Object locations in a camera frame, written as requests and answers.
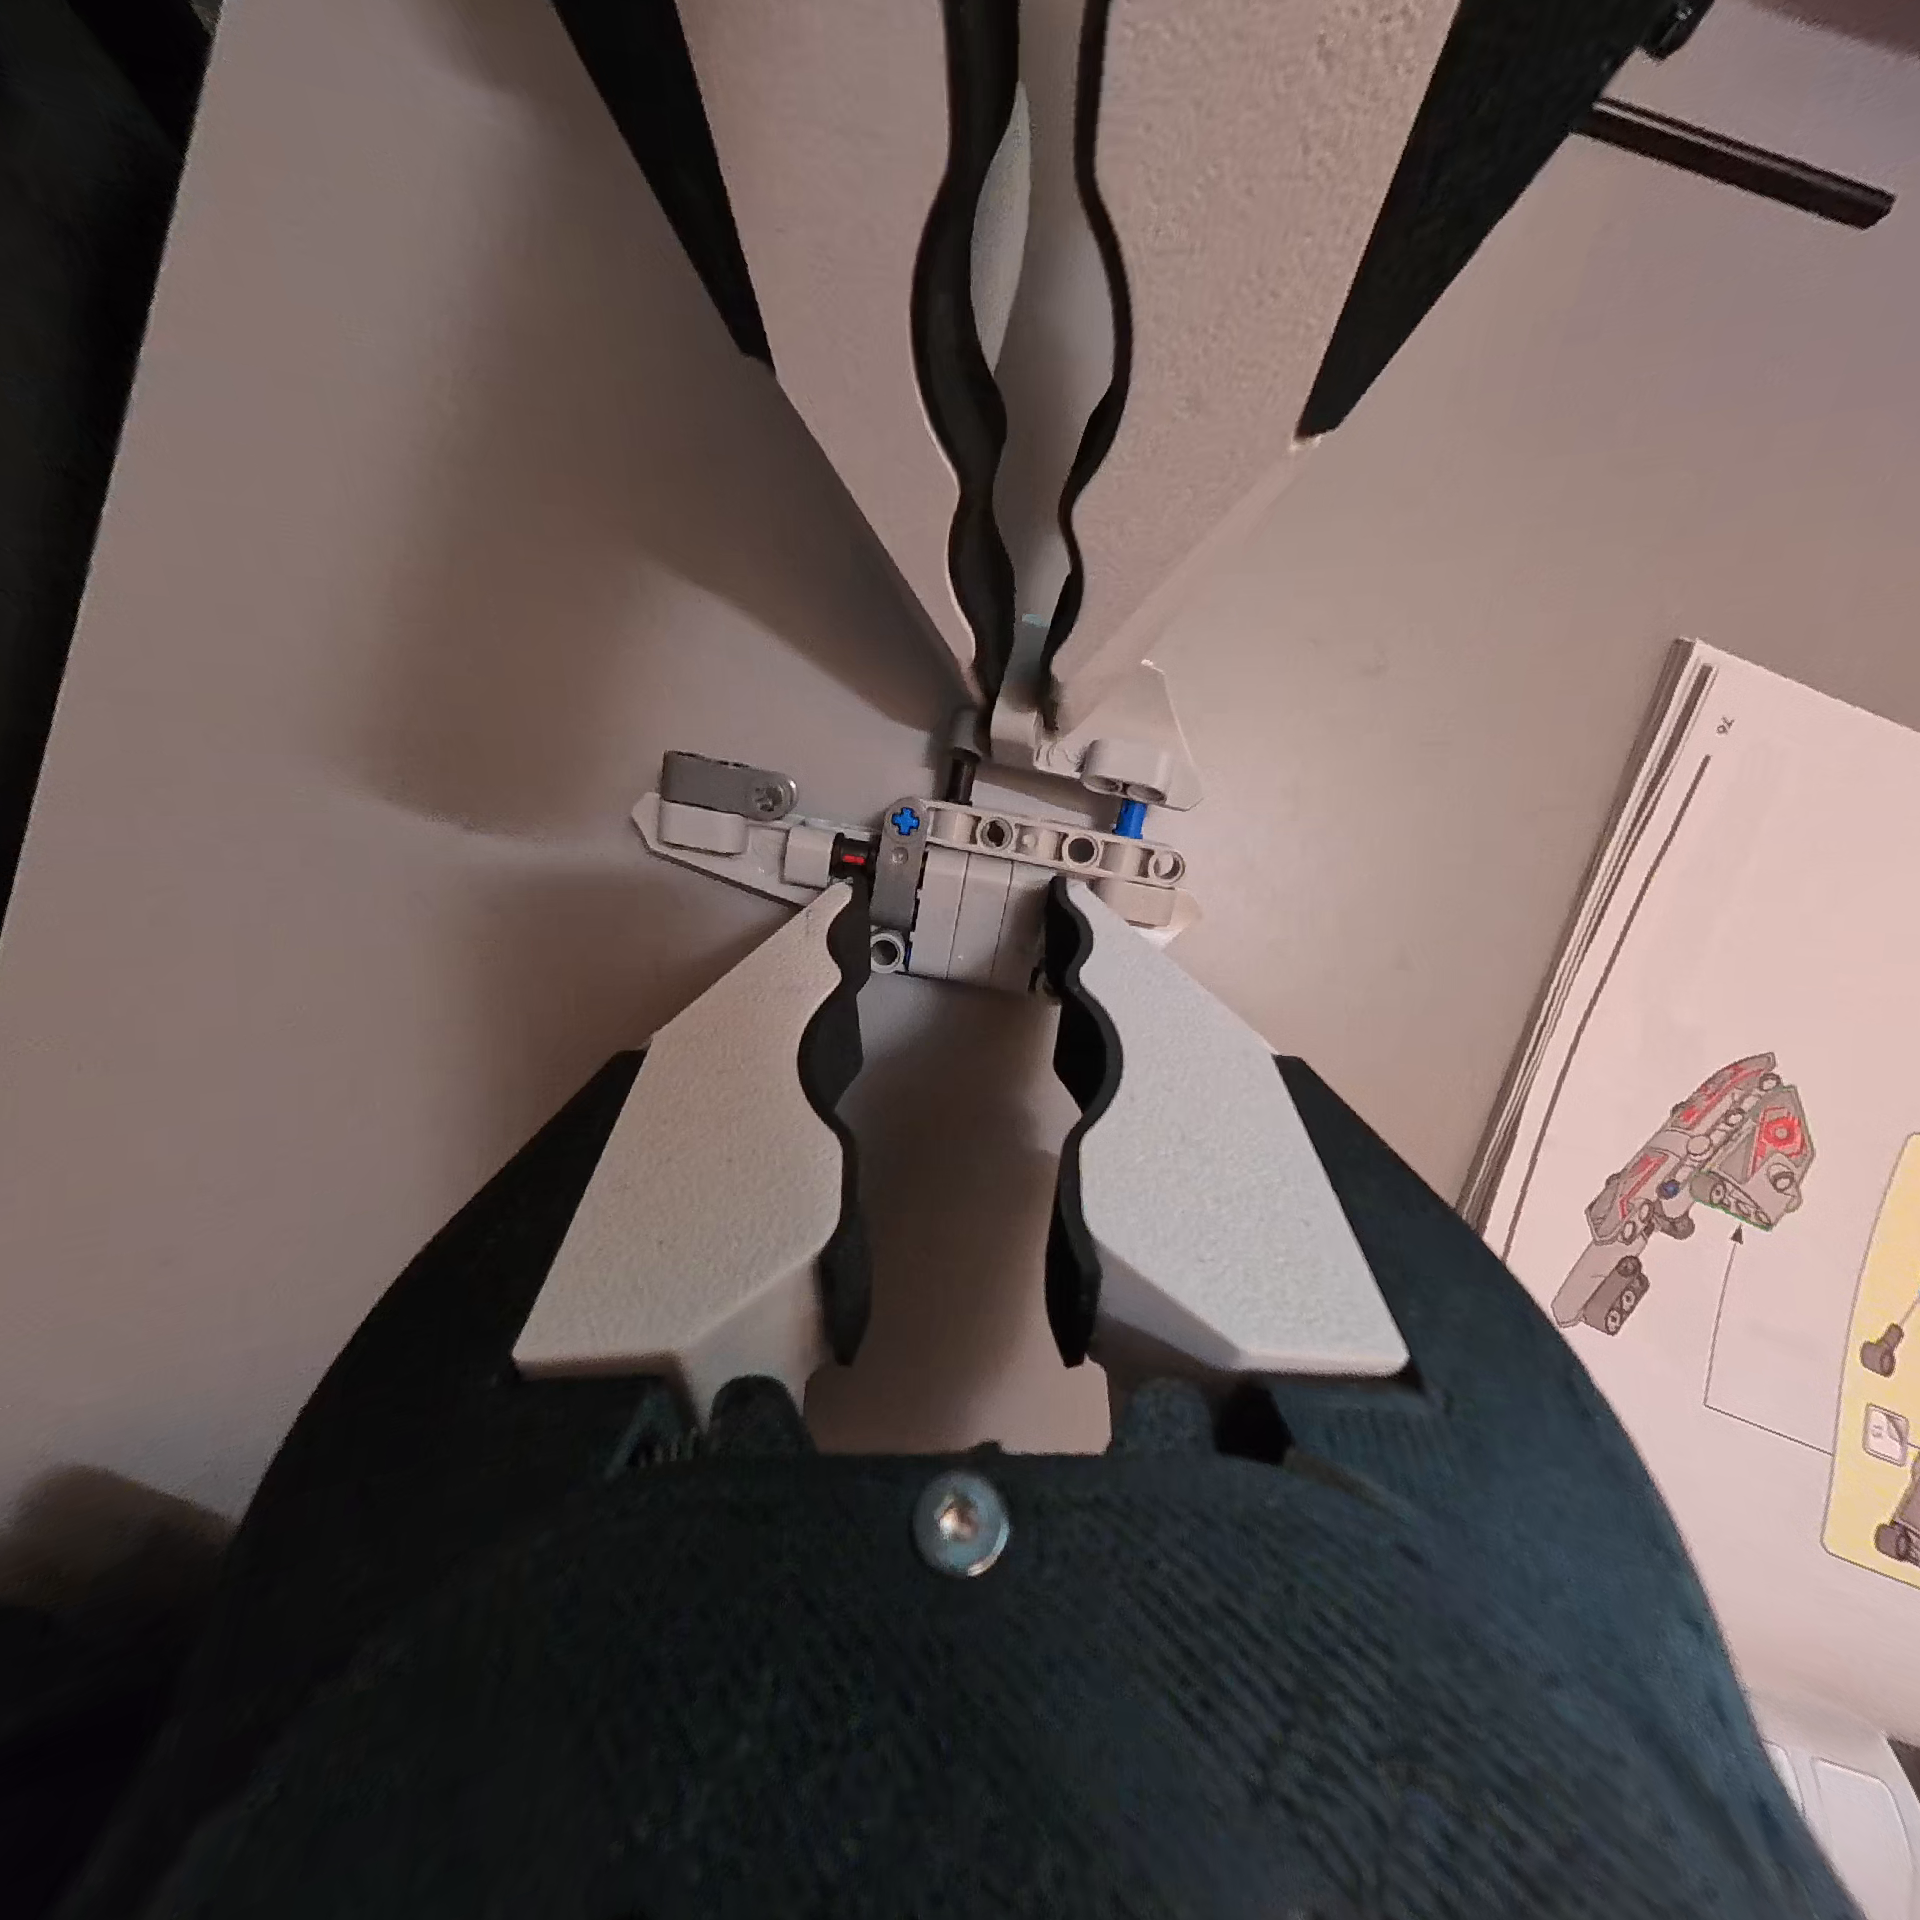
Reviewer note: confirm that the black rod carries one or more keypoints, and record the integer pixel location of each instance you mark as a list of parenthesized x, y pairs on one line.
[(1739, 162)]

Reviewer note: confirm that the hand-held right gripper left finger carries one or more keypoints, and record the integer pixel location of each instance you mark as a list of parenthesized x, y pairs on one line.
[(676, 1198)]

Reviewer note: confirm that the building instruction booklet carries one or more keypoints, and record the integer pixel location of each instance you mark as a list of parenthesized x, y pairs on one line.
[(1727, 976)]

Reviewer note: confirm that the light grey curved panel piece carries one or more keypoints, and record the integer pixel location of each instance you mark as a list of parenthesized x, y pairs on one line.
[(1036, 727)]

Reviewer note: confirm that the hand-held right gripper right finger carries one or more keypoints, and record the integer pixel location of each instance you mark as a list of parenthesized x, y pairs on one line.
[(1230, 1198)]

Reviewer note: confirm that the small grey pin connector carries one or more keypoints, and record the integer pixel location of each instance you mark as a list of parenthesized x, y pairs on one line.
[(968, 732)]

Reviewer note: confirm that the grey toy brick assembly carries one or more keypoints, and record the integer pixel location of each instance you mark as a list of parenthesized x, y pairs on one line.
[(977, 900)]

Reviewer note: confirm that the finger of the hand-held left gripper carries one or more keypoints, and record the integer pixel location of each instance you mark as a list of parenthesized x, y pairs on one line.
[(1247, 226), (827, 226)]

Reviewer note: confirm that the black object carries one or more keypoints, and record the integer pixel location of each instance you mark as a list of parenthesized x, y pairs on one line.
[(1674, 22)]

